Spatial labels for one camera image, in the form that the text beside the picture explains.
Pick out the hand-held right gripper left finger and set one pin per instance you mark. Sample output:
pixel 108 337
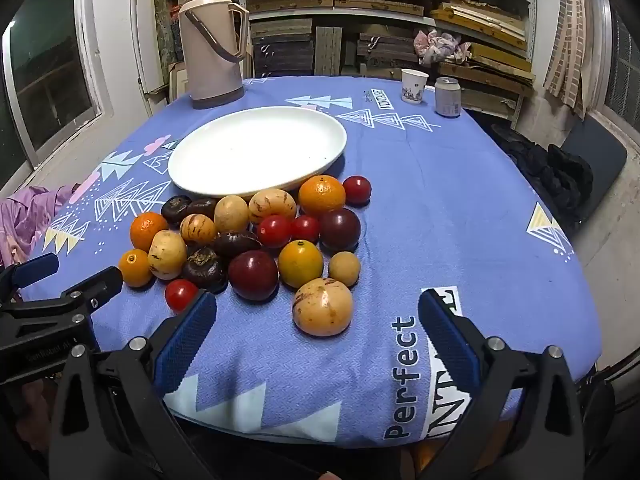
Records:
pixel 187 340

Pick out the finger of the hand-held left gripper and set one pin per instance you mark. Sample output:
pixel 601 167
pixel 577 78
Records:
pixel 102 281
pixel 35 269

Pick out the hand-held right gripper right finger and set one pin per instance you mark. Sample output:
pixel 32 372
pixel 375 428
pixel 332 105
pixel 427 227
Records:
pixel 447 340

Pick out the yellow-orange citrus fruit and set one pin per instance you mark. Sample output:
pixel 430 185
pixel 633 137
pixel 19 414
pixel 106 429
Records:
pixel 135 268
pixel 300 263

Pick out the red cherry tomato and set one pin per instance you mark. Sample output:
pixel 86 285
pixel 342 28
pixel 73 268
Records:
pixel 357 190
pixel 305 229
pixel 273 231
pixel 181 295

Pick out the small orange tangerine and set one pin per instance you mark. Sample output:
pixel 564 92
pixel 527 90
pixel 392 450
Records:
pixel 148 231

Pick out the pale yellow pepino melon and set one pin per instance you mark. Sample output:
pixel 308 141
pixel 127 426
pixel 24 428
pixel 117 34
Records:
pixel 167 255

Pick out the dark red plum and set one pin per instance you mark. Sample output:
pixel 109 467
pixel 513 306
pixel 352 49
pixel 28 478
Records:
pixel 340 230
pixel 253 275

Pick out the small striped pepino melon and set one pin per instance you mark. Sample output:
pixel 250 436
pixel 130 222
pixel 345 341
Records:
pixel 198 229

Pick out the small tan longan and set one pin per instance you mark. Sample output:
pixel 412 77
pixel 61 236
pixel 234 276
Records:
pixel 345 269

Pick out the large tan pepino melon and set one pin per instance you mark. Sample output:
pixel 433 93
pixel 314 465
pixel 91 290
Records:
pixel 322 307

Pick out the plain yellow pepino melon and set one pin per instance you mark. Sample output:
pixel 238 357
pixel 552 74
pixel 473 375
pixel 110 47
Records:
pixel 231 213

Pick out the white oval plate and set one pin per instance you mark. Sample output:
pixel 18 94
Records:
pixel 260 145

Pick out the purple cloth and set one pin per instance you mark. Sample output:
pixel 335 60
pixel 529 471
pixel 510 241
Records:
pixel 25 220

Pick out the blue printed tablecloth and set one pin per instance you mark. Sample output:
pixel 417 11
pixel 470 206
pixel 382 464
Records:
pixel 450 210

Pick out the striped yellow pepino melon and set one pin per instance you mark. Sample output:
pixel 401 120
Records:
pixel 271 205

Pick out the large orange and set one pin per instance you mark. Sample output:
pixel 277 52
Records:
pixel 322 195

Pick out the sliding glass window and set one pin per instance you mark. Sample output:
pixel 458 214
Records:
pixel 45 70

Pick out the black clothing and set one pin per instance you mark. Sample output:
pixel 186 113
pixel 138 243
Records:
pixel 555 170

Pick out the white leaning board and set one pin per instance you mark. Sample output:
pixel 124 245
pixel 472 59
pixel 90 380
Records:
pixel 145 50

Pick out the dark blue chair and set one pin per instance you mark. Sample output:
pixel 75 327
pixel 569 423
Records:
pixel 600 155

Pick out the grey drink can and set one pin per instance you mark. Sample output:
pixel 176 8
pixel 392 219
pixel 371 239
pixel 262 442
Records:
pixel 447 100

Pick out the beige thermos flask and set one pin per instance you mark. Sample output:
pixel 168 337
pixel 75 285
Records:
pixel 210 60

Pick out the white paper cup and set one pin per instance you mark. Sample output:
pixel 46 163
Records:
pixel 414 87

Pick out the crumpled floral cloth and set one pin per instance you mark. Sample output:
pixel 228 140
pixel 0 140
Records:
pixel 440 45

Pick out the hanging brick pattern sheets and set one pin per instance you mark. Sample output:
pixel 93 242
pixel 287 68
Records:
pixel 567 45

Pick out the window with metal grille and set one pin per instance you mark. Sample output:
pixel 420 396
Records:
pixel 625 70

